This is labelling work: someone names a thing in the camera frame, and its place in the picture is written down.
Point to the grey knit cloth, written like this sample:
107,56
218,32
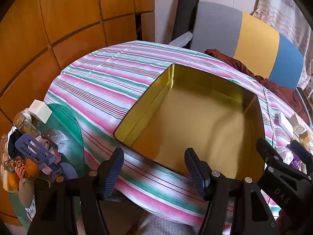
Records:
159,225

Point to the glass jar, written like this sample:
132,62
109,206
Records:
24,126

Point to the gold tin box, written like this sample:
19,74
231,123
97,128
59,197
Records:
195,117

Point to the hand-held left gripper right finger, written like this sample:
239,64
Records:
195,173

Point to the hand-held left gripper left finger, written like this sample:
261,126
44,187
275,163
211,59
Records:
110,176

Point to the blue slotted plastic tool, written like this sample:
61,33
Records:
31,149

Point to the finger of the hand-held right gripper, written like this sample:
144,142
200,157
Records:
265,149
302,153

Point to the maroon cloth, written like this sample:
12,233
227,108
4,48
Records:
281,90

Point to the beige carton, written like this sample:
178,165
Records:
297,124

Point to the striped tablecloth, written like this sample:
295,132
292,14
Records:
110,83

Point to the black rolled mat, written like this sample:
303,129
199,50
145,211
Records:
183,12

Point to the purple packet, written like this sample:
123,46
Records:
297,162

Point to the grey yellow blue chair back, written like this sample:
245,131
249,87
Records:
256,44

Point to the wooden wardrobe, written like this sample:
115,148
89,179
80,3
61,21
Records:
61,17

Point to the small white box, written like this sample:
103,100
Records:
40,110

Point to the orange fruit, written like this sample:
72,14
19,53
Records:
33,166

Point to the pale grey chair armrest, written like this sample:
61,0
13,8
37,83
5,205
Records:
181,39

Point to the starfish print curtain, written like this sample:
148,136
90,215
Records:
281,5

